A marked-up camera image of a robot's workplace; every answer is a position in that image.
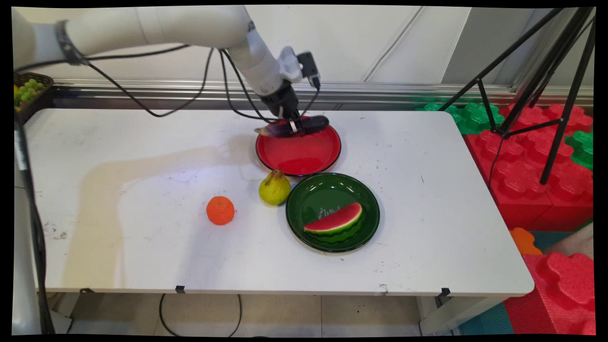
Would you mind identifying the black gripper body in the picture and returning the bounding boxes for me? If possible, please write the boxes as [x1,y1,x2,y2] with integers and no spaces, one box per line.
[260,80,301,120]

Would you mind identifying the dark purple toy eggplant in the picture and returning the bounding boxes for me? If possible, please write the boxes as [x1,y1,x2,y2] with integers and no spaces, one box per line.
[254,115,330,139]

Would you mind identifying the red plate with black rim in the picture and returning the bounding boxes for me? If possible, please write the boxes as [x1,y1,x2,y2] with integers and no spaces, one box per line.
[256,116,342,177]

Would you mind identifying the yellow-green toy pear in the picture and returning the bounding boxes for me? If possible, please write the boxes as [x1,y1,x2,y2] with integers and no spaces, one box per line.
[259,170,291,206]

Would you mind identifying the dark green plate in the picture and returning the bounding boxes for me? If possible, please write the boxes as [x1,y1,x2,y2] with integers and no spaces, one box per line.
[285,172,380,253]

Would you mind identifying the toy watermelon slice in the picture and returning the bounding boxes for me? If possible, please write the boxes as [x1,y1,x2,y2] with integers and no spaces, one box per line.
[304,202,363,235]

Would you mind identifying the orange toy fruit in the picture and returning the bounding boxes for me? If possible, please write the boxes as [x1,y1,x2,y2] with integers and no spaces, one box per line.
[206,196,236,226]

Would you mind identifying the large green foam block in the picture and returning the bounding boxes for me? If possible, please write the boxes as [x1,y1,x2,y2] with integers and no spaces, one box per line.
[416,102,505,135]

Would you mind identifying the stacked red foam blocks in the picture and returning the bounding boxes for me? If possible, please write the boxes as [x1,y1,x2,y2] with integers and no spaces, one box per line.
[465,104,594,232]

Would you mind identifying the dark wicker basket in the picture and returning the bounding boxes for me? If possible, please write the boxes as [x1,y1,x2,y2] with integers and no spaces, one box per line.
[13,72,54,125]

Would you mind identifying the white table leg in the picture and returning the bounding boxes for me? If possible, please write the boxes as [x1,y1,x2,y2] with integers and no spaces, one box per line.
[418,296,495,336]

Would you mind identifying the green toy grapes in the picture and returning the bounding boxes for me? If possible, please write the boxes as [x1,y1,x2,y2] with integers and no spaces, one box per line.
[14,79,46,108]

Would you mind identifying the orange foam piece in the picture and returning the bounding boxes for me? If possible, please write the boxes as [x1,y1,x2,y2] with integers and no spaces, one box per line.
[510,228,543,256]

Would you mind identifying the black tripod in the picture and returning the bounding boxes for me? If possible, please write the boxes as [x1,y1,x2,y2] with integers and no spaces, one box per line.
[437,7,597,186]

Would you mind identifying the teal floor mat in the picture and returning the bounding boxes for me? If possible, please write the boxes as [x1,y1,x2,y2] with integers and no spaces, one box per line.
[458,303,514,336]

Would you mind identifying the small green foam block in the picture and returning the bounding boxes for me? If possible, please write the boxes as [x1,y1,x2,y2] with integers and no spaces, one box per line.
[565,130,594,171]

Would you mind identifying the single red foam block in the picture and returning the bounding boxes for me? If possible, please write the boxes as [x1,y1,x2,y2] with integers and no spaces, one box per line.
[503,252,596,336]

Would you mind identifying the short black camera cable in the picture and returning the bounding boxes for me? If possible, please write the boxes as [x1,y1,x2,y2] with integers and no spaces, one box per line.
[300,86,321,118]

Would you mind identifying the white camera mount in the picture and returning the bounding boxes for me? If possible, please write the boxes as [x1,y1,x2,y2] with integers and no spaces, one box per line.
[277,46,304,83]

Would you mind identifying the black cable to gripper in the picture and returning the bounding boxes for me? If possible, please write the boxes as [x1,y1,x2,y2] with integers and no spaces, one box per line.
[218,49,283,123]

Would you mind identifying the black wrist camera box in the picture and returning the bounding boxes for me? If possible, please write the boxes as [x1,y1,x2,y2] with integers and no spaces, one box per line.
[297,51,322,90]

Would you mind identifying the metal wall rail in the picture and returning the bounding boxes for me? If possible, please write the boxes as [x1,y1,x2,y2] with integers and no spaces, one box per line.
[51,78,594,111]

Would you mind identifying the long looping black cable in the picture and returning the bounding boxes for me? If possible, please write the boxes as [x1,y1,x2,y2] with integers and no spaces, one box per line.
[85,47,215,118]

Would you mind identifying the black strap on arm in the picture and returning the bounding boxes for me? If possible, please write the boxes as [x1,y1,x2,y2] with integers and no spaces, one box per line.
[55,20,90,66]

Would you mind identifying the black cable under table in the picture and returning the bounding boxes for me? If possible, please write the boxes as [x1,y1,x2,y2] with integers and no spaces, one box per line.
[159,294,243,338]

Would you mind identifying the white pole with black cable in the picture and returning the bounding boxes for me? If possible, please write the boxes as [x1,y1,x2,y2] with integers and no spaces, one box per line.
[12,119,56,335]

